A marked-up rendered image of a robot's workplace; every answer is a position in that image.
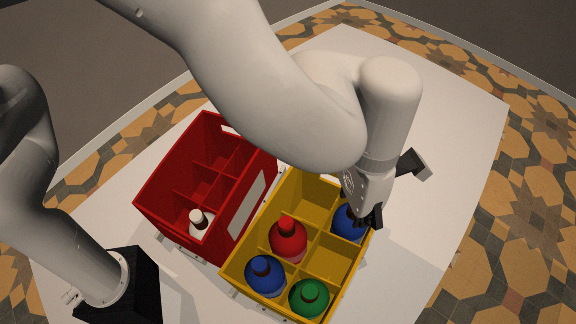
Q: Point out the blue bottle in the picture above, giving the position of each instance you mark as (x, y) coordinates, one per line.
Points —
(341, 225)
(265, 275)

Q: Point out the red crate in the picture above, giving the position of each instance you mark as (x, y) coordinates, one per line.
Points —
(214, 171)

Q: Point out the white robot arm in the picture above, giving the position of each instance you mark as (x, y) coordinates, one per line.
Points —
(320, 111)

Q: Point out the green bottle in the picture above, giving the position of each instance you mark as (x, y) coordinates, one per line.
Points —
(309, 298)

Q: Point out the white bottle with grey label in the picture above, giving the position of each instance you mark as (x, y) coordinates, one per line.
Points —
(199, 223)

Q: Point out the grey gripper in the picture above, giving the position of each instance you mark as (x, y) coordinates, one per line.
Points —
(367, 194)

